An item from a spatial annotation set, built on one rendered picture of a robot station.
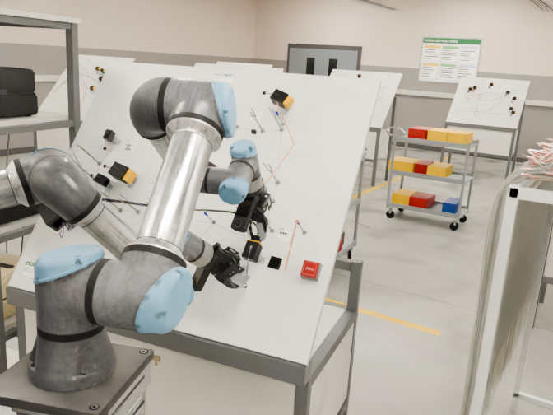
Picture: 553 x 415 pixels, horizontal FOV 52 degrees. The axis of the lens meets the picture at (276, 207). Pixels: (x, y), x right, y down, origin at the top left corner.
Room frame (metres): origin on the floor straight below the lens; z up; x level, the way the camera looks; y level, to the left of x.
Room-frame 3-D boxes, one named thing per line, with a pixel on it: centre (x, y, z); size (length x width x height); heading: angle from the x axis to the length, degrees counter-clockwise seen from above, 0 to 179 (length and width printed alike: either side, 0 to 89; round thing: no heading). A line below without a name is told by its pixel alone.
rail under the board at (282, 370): (1.72, 0.42, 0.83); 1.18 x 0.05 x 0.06; 68
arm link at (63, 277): (0.92, 0.35, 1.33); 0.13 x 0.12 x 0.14; 80
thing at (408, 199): (6.49, -1.72, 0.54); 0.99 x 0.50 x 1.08; 61
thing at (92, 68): (7.46, 2.62, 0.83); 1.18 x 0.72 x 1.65; 57
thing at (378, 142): (8.85, -1.11, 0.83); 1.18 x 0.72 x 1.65; 59
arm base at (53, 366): (0.92, 0.36, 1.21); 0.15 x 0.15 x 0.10
